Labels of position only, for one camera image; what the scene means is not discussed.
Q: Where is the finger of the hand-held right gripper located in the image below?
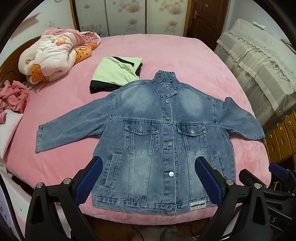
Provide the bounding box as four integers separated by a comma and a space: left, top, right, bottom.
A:
269, 162, 292, 184
239, 169, 262, 187

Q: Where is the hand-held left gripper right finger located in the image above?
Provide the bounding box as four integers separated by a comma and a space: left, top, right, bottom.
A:
195, 156, 282, 241

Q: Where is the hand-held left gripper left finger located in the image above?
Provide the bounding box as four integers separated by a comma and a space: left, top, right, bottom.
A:
25, 156, 103, 241

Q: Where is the blue denim jacket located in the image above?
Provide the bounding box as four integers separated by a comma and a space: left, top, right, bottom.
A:
35, 70, 265, 216

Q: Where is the wooden drawer cabinet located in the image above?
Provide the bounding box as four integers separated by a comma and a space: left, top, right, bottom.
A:
265, 111, 296, 163

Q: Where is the white pillow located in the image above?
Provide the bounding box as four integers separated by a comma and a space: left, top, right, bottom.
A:
0, 112, 23, 159

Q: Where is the lace covered furniture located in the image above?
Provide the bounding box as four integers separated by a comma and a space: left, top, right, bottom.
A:
214, 19, 296, 127

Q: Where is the folded green and black garment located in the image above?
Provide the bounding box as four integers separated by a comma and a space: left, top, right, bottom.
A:
90, 56, 143, 94

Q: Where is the crumpled pink cloth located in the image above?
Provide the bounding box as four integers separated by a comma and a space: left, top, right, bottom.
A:
0, 80, 31, 124

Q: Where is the bed with pink blanket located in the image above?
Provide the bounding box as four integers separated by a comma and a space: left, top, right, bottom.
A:
5, 34, 272, 226

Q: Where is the pink white floral quilt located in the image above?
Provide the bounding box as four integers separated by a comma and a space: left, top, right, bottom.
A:
18, 28, 101, 84

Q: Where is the dark wooden headboard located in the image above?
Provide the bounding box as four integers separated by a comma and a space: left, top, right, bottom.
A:
0, 36, 44, 93

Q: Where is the brown wooden door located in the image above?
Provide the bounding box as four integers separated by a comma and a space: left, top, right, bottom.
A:
191, 0, 229, 48

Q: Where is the black cable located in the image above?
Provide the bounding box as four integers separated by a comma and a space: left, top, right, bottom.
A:
0, 173, 25, 241

